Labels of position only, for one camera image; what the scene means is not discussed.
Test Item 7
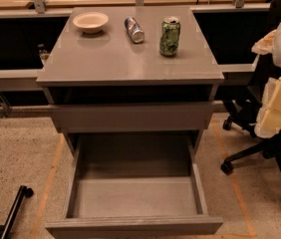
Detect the grey drawer cabinet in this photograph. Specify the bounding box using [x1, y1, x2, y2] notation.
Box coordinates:
[37, 6, 223, 150]

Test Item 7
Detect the black wheeled stand leg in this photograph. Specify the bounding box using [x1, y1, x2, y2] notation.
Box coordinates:
[0, 185, 34, 239]

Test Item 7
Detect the blue silver soda can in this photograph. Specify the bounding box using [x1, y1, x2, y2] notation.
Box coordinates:
[125, 17, 144, 44]

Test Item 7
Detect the white paper bowl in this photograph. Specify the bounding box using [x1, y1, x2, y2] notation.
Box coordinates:
[73, 12, 109, 34]

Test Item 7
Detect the green crushed soda can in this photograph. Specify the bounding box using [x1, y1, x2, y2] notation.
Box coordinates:
[159, 16, 181, 57]

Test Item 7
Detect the grey drawer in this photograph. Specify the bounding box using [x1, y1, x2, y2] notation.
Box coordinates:
[52, 102, 213, 132]
[46, 131, 223, 239]

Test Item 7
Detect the black office chair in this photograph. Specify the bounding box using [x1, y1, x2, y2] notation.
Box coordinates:
[221, 0, 281, 174]

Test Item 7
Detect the closed grey top drawer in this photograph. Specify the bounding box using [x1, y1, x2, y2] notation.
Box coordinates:
[52, 102, 213, 132]

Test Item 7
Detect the long grey desk frame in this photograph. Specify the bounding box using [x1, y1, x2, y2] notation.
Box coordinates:
[0, 4, 269, 117]

